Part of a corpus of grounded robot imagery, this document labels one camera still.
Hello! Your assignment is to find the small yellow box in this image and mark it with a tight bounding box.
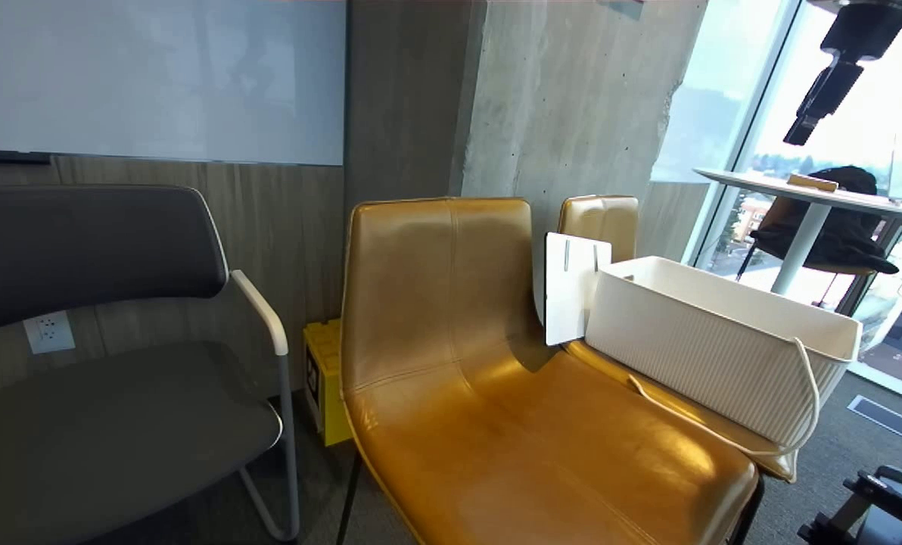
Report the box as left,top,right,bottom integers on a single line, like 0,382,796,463
302,317,355,447

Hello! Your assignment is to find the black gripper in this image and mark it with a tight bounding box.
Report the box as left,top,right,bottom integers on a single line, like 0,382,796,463
781,0,902,150

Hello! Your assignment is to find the wall whiteboard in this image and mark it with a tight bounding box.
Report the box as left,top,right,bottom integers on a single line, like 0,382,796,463
0,0,350,170

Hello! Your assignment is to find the floor vent grille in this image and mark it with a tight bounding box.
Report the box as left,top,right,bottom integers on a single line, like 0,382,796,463
844,392,902,450

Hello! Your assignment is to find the black metal equipment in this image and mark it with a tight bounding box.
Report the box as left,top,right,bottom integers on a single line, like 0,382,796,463
796,463,902,545

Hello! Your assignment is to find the black jacket draped chair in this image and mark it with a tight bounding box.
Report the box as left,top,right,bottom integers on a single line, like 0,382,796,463
734,165,902,306

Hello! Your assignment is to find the black whiteboard eraser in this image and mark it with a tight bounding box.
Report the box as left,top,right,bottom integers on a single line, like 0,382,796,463
0,150,53,170

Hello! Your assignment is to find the white storage box lid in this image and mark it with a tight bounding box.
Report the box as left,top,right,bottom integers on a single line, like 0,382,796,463
531,229,614,348

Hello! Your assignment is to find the grey armchair with white frame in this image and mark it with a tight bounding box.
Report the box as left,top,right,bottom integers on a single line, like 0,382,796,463
0,181,304,545

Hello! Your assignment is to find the white plastic storage box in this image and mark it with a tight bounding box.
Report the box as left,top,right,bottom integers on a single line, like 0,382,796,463
583,254,865,450

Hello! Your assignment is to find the mustard leather chair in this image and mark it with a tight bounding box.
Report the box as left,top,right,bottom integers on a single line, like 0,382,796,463
339,197,764,545

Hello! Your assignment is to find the white wall outlet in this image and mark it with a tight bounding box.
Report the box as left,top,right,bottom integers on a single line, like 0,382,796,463
21,309,77,356

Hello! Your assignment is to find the small brown box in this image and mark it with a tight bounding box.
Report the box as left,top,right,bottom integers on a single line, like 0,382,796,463
783,173,840,197

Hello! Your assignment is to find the round white table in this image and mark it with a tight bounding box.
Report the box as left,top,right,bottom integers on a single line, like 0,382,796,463
693,165,902,296

